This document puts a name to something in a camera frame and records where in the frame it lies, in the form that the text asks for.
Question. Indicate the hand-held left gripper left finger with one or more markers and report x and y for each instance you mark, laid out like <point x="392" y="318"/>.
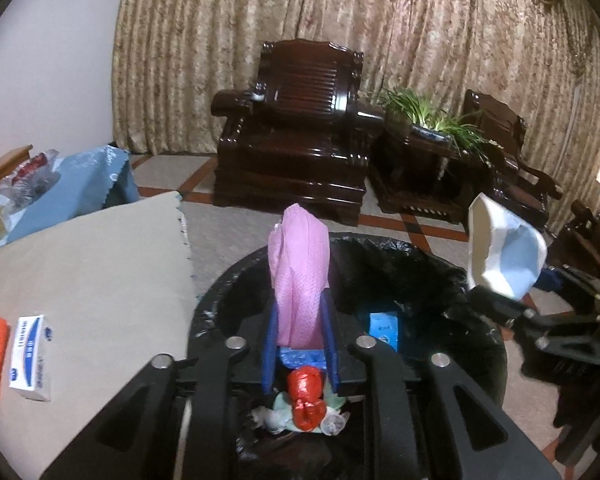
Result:
<point x="270" y="360"/>

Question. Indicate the dark wooden slatted armchair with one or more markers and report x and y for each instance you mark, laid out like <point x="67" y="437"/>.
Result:
<point x="295" y="150"/>

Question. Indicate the small blue packet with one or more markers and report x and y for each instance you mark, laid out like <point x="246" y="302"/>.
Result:
<point x="384" y="330"/>

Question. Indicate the beige patterned curtain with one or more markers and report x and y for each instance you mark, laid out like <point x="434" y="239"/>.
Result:
<point x="430" y="35"/>

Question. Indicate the white plastic bag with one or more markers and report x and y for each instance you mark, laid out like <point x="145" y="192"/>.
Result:
<point x="267" y="420"/>

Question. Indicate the pale green wrapper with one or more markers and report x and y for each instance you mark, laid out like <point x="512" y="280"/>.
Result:
<point x="332" y="400"/>

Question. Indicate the grey tablecloth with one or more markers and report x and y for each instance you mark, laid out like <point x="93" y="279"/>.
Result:
<point x="105" y="285"/>

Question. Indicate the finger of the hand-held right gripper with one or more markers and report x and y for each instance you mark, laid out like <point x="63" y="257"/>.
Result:
<point x="555" y="335"/>
<point x="575" y="287"/>

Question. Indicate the dark wooden side table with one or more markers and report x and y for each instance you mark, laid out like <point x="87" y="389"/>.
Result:
<point x="415" y="180"/>

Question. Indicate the blue plastic bag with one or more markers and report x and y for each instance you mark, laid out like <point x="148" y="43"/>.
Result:
<point x="300" y="357"/>

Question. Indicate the green potted plant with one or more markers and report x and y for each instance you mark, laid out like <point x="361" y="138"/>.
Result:
<point x="425" y="115"/>

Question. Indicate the small clear plastic cup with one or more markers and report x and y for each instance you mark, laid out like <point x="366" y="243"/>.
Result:
<point x="335" y="424"/>

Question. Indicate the dark wooden chair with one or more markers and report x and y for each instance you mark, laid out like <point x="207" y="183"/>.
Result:
<point x="585" y="240"/>

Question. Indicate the black lined trash bin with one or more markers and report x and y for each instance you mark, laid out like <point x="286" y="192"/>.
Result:
<point x="430" y="285"/>

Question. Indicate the blue tablecloth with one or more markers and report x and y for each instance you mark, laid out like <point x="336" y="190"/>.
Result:
<point x="85" y="185"/>

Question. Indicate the red wrapper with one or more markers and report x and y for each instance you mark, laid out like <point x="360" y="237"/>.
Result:
<point x="305" y="395"/>

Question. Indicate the pink cloth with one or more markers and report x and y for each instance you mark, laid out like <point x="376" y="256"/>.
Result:
<point x="300" y="270"/>

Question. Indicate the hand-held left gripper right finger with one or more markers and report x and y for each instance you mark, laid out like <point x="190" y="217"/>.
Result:
<point x="331" y="350"/>

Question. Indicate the dark wooden open armchair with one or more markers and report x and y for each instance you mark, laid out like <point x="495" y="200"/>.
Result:
<point x="515" y="160"/>

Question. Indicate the white box with blue print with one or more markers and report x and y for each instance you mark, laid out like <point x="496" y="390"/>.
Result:
<point x="30" y="360"/>

